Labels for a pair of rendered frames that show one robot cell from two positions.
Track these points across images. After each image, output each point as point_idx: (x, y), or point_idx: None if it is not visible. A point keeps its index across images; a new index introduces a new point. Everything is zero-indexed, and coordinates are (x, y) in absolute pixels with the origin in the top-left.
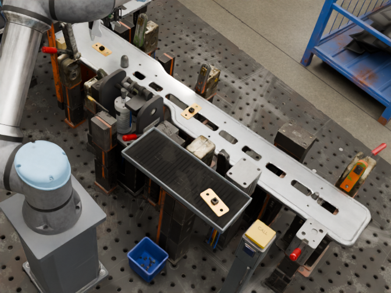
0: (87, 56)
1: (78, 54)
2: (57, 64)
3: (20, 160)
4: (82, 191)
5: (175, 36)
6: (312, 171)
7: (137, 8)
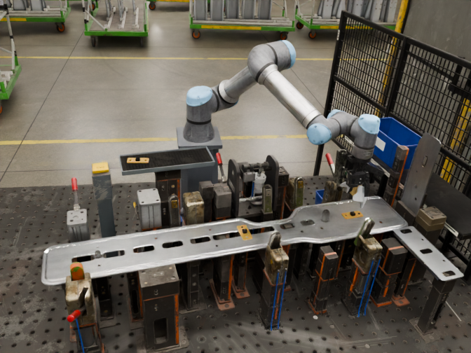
0: (345, 205)
1: (333, 184)
2: None
3: (202, 86)
4: (201, 144)
5: None
6: (118, 271)
7: (422, 262)
